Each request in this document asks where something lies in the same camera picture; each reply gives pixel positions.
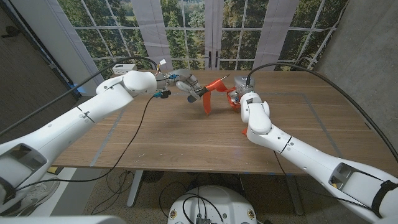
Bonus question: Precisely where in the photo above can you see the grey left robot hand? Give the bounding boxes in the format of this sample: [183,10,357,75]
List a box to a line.
[157,68,208,100]

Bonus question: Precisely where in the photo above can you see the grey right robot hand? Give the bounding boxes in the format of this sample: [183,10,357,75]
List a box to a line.
[229,75,256,104]

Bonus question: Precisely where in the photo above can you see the orange ribbon roll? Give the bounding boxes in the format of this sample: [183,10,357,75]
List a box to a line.
[201,78,242,116]

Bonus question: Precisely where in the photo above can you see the printed window forest backdrop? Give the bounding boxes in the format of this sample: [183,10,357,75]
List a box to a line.
[57,0,349,82]

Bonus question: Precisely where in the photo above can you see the white power strip box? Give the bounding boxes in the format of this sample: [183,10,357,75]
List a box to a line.
[112,63,138,76]

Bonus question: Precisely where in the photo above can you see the grey table leg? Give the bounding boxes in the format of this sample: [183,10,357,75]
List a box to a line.
[285,175,304,217]
[126,170,145,208]

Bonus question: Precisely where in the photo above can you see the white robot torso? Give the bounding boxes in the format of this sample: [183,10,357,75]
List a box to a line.
[167,185,258,224]

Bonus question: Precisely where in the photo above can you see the grey sneaker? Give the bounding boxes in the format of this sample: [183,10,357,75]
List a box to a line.
[0,179,61,217]

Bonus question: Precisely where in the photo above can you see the left wrist connector wires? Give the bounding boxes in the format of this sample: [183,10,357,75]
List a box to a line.
[154,58,173,100]

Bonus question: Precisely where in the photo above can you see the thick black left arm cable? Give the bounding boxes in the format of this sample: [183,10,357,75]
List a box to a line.
[0,55,159,136]

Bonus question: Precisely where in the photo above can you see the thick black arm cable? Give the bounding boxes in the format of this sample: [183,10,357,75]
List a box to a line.
[246,62,398,163]
[0,55,159,136]

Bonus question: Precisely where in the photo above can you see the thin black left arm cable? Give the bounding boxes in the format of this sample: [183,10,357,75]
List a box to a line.
[14,95,158,192]

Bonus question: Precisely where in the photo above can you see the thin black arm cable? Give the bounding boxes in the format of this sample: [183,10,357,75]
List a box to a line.
[14,95,158,192]
[272,150,373,210]

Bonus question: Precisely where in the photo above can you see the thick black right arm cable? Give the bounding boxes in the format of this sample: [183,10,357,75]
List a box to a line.
[246,62,398,163]

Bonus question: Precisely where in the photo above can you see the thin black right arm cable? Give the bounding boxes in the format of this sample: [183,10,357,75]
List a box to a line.
[272,150,373,210]

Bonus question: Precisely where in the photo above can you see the black floor cable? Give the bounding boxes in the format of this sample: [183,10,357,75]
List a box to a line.
[158,179,201,216]
[91,169,135,216]

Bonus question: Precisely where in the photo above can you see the black torso cable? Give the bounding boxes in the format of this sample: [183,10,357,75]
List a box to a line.
[182,192,225,224]

